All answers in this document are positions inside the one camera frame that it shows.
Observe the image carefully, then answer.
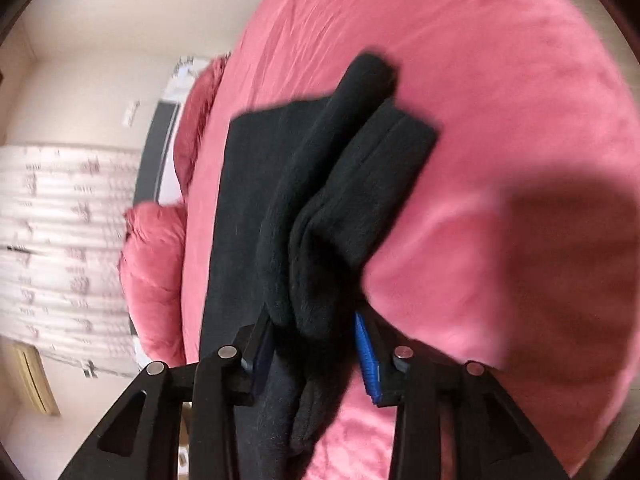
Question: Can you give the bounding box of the right white nightstand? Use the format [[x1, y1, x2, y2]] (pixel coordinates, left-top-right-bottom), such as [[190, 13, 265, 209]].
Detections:
[[162, 55, 210, 103]]

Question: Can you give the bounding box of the black knit garment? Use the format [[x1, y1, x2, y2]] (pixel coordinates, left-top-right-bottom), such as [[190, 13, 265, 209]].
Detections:
[[200, 53, 436, 479]]

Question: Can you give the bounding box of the folded pink duvet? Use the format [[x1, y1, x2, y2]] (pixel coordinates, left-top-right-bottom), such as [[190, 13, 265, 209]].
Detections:
[[118, 202, 186, 367]]

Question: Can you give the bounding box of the pink bed with blanket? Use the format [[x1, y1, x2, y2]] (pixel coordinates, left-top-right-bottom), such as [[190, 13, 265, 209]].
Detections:
[[181, 0, 639, 479]]

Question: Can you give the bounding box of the grey bed headboard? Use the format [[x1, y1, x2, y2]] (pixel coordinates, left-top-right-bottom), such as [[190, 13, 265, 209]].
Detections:
[[132, 100, 180, 206]]

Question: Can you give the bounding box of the pink pillow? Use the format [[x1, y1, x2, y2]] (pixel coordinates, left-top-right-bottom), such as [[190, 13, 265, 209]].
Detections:
[[174, 53, 231, 198]]

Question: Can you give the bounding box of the patterned beige curtain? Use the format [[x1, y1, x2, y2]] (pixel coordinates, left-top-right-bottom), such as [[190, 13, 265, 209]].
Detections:
[[1, 144, 141, 375]]

